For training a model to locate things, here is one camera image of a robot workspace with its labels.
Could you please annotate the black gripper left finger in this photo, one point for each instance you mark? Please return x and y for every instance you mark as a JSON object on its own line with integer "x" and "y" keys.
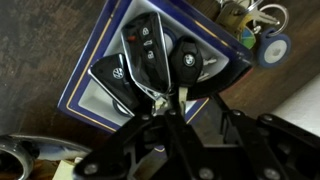
{"x": 123, "y": 151}

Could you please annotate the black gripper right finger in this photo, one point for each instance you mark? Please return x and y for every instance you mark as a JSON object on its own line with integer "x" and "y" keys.
{"x": 274, "y": 148}

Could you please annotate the black BMW car key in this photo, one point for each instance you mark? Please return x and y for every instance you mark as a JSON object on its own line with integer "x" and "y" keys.
{"x": 186, "y": 64}

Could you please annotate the black VW flip key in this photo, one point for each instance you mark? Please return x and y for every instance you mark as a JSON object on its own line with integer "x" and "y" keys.
{"x": 112, "y": 75}

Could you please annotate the small square blue tray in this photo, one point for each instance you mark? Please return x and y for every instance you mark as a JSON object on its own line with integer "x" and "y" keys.
{"x": 225, "y": 60}

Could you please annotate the black chrome remote car key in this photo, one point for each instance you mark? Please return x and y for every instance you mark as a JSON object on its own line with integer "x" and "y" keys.
{"x": 146, "y": 54}

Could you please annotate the white area rug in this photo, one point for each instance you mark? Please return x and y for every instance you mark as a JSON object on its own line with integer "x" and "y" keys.
{"x": 303, "y": 107}

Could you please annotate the yellow sticky note pad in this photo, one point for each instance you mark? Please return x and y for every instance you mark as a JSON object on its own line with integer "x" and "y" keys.
{"x": 64, "y": 170}

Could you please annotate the large round dark plate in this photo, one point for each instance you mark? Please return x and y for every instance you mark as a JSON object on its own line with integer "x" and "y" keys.
{"x": 18, "y": 153}

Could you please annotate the dark wooden console table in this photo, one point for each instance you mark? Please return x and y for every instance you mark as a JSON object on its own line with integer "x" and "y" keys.
{"x": 42, "y": 40}

